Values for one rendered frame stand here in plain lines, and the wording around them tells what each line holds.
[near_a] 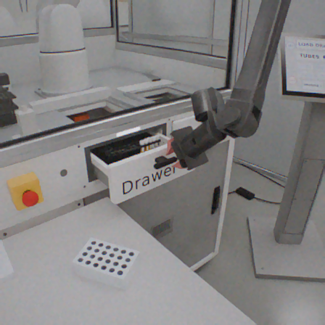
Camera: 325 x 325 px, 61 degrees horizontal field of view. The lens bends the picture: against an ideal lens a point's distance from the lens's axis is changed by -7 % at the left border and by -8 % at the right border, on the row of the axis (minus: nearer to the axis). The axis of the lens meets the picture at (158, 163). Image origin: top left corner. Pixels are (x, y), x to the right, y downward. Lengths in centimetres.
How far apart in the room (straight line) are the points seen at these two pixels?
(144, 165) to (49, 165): 25
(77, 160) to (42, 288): 34
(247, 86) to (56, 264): 57
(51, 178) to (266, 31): 63
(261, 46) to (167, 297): 55
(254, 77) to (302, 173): 105
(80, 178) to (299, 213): 127
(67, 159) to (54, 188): 9
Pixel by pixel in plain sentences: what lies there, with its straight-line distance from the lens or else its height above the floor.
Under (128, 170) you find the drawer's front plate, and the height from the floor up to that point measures 90.
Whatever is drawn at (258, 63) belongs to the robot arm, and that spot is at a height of 117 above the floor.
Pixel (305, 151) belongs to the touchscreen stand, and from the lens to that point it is 156.
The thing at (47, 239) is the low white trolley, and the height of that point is 76.
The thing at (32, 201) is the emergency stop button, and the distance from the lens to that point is 73.
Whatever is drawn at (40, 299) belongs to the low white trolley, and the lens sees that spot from 67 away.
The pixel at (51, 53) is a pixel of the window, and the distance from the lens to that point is 74.
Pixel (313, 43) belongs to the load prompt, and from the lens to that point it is 147.
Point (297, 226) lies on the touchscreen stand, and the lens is 183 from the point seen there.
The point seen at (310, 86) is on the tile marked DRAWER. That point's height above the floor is 100.
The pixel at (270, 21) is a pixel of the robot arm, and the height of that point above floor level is 126.
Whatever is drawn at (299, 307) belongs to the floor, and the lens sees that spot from 167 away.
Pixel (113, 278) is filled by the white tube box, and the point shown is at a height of 79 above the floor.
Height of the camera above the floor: 127
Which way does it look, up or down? 29 degrees down
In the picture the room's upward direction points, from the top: straight up
